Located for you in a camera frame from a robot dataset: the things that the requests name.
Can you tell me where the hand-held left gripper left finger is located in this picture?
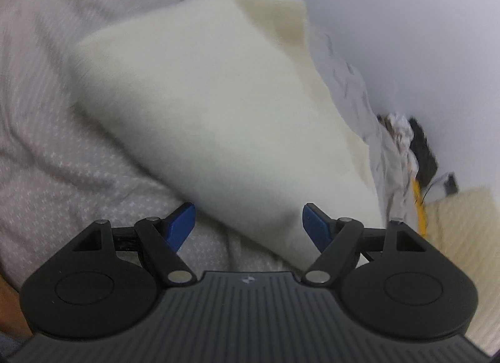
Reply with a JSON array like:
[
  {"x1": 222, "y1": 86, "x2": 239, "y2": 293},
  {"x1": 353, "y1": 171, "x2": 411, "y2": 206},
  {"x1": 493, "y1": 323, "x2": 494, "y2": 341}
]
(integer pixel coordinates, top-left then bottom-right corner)
[{"x1": 70, "y1": 203, "x2": 197, "y2": 286}]

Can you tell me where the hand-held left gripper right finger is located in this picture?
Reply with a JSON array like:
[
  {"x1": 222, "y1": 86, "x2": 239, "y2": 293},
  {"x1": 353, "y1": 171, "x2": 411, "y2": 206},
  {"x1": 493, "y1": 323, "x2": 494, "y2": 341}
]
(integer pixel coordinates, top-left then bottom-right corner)
[{"x1": 304, "y1": 203, "x2": 428, "y2": 285}]

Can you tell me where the yellow cloth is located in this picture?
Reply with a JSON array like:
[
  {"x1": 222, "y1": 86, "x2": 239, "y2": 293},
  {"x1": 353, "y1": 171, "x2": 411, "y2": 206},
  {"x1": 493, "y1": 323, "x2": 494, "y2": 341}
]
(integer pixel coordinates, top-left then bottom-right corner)
[{"x1": 412, "y1": 179, "x2": 430, "y2": 239}]

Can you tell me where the white crumpled cloth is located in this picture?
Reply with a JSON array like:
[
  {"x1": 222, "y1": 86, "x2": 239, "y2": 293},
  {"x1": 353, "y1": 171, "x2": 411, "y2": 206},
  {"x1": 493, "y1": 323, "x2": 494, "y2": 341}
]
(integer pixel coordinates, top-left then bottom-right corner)
[{"x1": 385, "y1": 113, "x2": 415, "y2": 153}]

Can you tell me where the black bag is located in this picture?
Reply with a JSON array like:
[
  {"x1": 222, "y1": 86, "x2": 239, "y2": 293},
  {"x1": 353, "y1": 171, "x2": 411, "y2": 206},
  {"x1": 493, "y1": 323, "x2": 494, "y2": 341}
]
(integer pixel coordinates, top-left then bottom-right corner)
[{"x1": 406, "y1": 116, "x2": 438, "y2": 184}]

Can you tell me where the grey dotted duvet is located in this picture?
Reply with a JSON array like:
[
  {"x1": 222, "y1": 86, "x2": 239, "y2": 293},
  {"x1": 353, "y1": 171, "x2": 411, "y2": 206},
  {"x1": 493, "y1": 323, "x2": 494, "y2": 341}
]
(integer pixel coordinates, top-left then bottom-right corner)
[{"x1": 0, "y1": 0, "x2": 420, "y2": 293}]

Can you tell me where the cream textured fabric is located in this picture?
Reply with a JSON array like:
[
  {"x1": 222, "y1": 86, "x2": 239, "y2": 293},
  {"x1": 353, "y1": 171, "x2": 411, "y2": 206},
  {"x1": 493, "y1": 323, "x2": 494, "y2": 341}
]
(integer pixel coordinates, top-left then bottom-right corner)
[{"x1": 424, "y1": 186, "x2": 500, "y2": 354}]

